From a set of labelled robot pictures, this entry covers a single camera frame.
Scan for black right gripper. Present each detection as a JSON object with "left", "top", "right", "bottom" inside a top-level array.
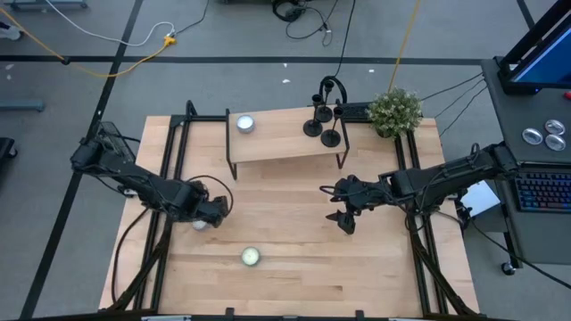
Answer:
[{"left": 319, "top": 174, "right": 390, "bottom": 236}]

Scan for white purple patterned candle jar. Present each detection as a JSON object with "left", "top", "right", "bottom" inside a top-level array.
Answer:
[{"left": 236, "top": 114, "right": 256, "bottom": 135}]

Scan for green leaf patterned candle jar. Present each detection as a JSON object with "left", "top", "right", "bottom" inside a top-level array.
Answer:
[{"left": 241, "top": 246, "right": 262, "bottom": 268}]

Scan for wooden shelf black metal legs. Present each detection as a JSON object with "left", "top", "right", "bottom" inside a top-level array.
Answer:
[{"left": 225, "top": 104, "right": 352, "bottom": 181}]

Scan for black keyboard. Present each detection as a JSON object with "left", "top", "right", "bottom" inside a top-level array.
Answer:
[{"left": 343, "top": 101, "right": 374, "bottom": 124}]

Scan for potted green plant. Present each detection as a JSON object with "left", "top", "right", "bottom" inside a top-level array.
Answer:
[{"left": 366, "top": 86, "right": 424, "bottom": 139}]

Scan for white paper sheet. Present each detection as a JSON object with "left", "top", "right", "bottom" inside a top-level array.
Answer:
[{"left": 459, "top": 180, "right": 501, "bottom": 218}]

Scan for grey side desk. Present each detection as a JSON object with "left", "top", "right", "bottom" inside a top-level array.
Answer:
[{"left": 480, "top": 56, "right": 571, "bottom": 265}]

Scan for backlit colourful keyboard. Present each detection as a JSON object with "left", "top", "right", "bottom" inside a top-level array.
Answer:
[{"left": 513, "top": 171, "right": 571, "bottom": 213}]

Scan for silver tin lid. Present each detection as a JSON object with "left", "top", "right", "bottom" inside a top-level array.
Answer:
[
  {"left": 544, "top": 133, "right": 567, "bottom": 152},
  {"left": 544, "top": 119, "right": 567, "bottom": 136},
  {"left": 521, "top": 128, "right": 544, "bottom": 146}
]

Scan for black chair base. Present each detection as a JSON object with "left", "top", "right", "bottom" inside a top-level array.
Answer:
[{"left": 0, "top": 136, "right": 20, "bottom": 161}]

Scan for grey metal bar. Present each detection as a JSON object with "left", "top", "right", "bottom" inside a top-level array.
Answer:
[{"left": 0, "top": 100, "right": 46, "bottom": 113}]

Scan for black computer monitor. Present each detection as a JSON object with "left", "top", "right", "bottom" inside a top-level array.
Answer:
[{"left": 496, "top": 0, "right": 571, "bottom": 95}]

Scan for blue grey cart foot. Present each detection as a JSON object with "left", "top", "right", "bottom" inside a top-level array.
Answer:
[{"left": 4, "top": 0, "right": 89, "bottom": 11}]

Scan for person's foot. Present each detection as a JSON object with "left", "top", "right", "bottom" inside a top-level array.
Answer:
[{"left": 0, "top": 21, "right": 22, "bottom": 42}]

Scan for black metal frame rails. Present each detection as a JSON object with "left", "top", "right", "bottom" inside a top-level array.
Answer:
[
  {"left": 394, "top": 131, "right": 481, "bottom": 316},
  {"left": 104, "top": 100, "right": 229, "bottom": 313}
]

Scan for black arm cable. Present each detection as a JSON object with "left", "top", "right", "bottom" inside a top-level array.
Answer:
[{"left": 110, "top": 205, "right": 152, "bottom": 305}]

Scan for black looped cable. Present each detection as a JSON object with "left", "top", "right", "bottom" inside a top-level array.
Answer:
[{"left": 318, "top": 0, "right": 357, "bottom": 107}]

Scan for yellow extension cord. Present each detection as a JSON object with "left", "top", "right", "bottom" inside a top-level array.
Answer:
[{"left": 0, "top": 6, "right": 178, "bottom": 79}]

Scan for yellow hanging cable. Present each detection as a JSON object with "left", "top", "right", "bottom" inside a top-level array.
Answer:
[{"left": 387, "top": 0, "right": 423, "bottom": 94}]

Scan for thick black cable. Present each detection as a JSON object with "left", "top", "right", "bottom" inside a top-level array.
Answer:
[{"left": 468, "top": 218, "right": 571, "bottom": 291}]

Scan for thin black floor cable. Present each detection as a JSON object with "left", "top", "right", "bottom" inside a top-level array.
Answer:
[{"left": 174, "top": 0, "right": 211, "bottom": 36}]

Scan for black cable coil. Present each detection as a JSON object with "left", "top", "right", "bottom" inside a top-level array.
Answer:
[{"left": 271, "top": 0, "right": 335, "bottom": 48}]

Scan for white cable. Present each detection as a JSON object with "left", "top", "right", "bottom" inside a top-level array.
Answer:
[{"left": 43, "top": 0, "right": 176, "bottom": 48}]

